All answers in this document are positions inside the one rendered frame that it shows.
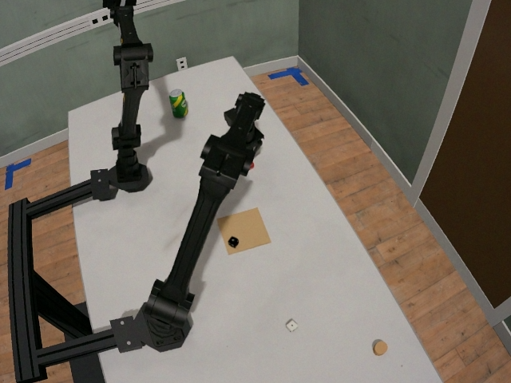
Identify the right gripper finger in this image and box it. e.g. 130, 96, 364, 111
251, 143, 263, 153

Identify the tan square mat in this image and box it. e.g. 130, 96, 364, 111
217, 207, 271, 255

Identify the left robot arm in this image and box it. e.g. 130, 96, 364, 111
110, 0, 153, 183

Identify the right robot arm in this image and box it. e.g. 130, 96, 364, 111
142, 92, 266, 347

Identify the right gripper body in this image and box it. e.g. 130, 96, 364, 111
246, 126, 264, 149

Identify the black die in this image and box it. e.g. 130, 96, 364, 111
228, 236, 239, 248

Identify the grey die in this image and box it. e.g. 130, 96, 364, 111
286, 320, 298, 333

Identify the green and yellow soda can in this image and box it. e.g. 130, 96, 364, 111
169, 89, 188, 118

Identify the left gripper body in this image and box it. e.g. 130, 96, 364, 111
103, 0, 137, 9

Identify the tan short cylinder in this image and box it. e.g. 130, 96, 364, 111
373, 342, 388, 356

